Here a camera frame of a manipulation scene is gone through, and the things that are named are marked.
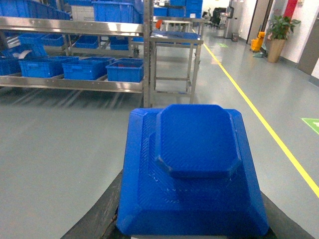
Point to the rightmost blue bin lower shelf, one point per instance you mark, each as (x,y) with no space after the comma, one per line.
(126,70)

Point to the small stainless steel table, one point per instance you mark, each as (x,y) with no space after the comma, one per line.
(174,64)

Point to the stainless steel shelf rack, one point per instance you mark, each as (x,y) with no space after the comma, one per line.
(121,30)

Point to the blue block part with knob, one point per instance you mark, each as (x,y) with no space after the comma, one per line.
(188,171)

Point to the potted green plant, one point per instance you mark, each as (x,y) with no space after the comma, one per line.
(279,29)

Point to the blue bin shelf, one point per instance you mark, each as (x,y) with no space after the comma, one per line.
(126,70)
(9,66)
(87,69)
(45,67)

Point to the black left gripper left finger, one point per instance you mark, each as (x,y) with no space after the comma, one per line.
(100,221)

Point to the yellow mop bucket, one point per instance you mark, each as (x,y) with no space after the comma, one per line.
(256,43)

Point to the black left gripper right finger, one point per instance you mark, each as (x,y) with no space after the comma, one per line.
(281,226)

